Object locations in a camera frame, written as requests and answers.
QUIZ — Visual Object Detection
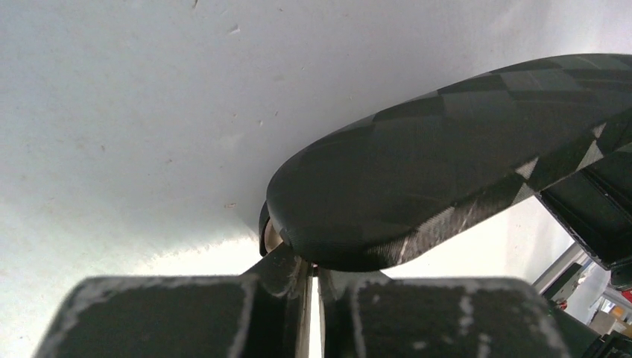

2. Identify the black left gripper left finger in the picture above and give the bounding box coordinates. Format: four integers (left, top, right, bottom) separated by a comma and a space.
35, 245, 312, 357

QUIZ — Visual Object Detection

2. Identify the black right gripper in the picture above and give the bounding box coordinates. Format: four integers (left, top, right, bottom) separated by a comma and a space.
536, 151, 631, 292

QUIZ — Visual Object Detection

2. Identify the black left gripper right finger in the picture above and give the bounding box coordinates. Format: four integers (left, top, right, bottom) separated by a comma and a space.
318, 269, 571, 357

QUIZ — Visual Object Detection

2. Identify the black glasses case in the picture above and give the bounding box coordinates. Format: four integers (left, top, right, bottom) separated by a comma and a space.
259, 54, 631, 271

